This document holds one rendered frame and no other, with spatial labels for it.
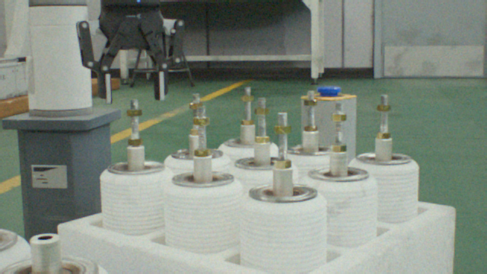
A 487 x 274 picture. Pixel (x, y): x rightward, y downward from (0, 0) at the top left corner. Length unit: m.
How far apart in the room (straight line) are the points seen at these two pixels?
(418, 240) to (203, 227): 0.28
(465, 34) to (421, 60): 0.42
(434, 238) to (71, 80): 0.59
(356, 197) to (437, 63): 5.18
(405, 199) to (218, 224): 0.27
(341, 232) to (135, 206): 0.26
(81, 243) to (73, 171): 0.21
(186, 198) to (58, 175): 0.35
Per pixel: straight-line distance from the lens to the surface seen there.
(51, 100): 1.09
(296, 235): 0.71
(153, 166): 0.90
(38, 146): 1.09
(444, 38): 5.96
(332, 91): 1.16
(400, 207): 0.91
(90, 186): 1.09
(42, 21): 1.08
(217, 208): 0.78
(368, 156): 0.95
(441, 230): 0.96
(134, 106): 0.88
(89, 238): 0.88
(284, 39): 5.98
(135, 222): 0.87
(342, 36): 5.95
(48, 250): 0.51
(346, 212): 0.80
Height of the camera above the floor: 0.43
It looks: 9 degrees down
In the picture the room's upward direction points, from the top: 1 degrees counter-clockwise
